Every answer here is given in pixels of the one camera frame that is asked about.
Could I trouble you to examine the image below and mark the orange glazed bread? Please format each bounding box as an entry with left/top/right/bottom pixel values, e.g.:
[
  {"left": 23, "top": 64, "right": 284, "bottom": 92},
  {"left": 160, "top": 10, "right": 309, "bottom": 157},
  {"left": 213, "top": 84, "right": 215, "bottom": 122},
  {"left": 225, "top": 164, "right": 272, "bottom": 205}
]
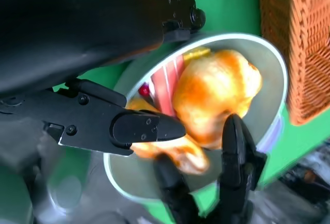
[{"left": 128, "top": 49, "right": 263, "bottom": 175}]

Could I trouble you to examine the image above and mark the green tablecloth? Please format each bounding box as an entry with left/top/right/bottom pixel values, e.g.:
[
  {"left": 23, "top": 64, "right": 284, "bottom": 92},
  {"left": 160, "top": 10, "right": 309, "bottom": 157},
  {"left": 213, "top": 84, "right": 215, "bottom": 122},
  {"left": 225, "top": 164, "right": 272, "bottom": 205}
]
[{"left": 0, "top": 0, "right": 330, "bottom": 224}]

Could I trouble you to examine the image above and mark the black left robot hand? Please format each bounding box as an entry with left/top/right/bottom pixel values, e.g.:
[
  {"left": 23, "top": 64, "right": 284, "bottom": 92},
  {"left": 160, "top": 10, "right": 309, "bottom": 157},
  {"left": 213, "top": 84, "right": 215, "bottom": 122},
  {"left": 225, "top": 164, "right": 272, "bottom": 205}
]
[{"left": 0, "top": 0, "right": 207, "bottom": 157}]

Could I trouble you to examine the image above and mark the pale green bowl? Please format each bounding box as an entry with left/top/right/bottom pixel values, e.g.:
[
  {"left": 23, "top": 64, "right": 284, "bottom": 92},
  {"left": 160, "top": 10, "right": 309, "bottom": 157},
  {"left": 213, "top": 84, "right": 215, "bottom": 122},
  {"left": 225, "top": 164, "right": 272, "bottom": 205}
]
[{"left": 103, "top": 33, "right": 287, "bottom": 205}]

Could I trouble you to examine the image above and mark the salmon pink layered cake block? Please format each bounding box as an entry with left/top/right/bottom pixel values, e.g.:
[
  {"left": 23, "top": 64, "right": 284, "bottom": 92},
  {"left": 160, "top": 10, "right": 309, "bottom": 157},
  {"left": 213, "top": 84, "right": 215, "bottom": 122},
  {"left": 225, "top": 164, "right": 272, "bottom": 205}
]
[{"left": 139, "top": 55, "right": 187, "bottom": 118}]

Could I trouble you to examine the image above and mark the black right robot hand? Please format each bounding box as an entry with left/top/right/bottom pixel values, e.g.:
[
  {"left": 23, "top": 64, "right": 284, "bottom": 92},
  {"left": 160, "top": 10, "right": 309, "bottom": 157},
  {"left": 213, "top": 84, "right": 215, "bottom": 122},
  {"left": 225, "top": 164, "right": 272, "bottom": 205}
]
[{"left": 153, "top": 113, "right": 268, "bottom": 224}]

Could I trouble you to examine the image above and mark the orange wicker basket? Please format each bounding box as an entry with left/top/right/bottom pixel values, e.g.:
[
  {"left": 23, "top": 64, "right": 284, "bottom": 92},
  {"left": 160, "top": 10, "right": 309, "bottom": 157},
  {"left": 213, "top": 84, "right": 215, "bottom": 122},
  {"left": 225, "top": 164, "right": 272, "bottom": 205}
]
[{"left": 258, "top": 0, "right": 330, "bottom": 126}]

